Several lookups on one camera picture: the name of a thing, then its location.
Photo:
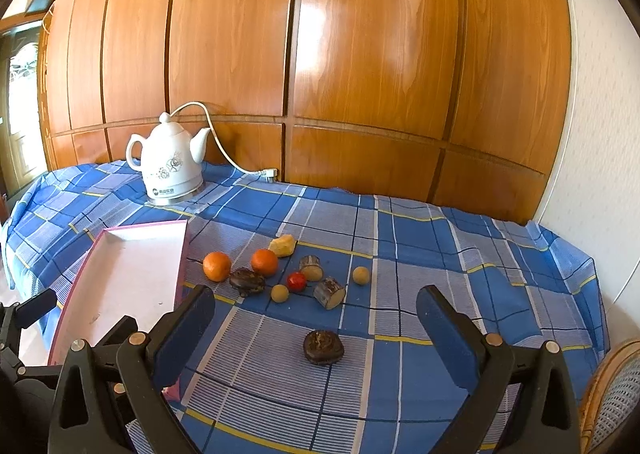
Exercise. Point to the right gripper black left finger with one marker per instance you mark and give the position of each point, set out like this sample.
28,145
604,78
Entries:
148,363

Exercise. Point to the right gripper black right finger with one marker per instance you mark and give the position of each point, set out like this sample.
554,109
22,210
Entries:
544,416

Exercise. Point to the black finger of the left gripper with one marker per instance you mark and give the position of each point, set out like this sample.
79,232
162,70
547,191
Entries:
16,318
106,369

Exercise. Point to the orange mandarin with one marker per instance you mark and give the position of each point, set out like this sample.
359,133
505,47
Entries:
264,262
217,266

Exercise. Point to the dark brown wrinkled fruit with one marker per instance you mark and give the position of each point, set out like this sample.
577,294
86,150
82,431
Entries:
247,282

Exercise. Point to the small yellow round fruit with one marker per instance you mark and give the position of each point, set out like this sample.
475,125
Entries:
361,275
279,293

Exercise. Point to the small red tomato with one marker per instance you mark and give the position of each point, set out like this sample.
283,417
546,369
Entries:
296,282

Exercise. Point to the dark round fruit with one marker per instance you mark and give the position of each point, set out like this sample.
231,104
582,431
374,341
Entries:
323,347

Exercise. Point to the yellow fruit chunk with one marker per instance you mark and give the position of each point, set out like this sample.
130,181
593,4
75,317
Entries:
283,246

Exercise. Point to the cut sugarcane piece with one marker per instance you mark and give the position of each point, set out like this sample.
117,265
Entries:
329,293
310,267

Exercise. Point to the wicker chair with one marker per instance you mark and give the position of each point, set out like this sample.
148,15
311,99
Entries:
609,413

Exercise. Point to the white tray with pink rim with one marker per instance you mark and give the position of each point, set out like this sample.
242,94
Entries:
134,270

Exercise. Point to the wooden door with glass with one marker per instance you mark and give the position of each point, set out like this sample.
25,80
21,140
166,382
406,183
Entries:
22,154

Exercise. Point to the blue plaid tablecloth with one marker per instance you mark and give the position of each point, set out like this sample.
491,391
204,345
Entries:
248,387

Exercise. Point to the white ceramic electric kettle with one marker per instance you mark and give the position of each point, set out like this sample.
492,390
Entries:
169,159

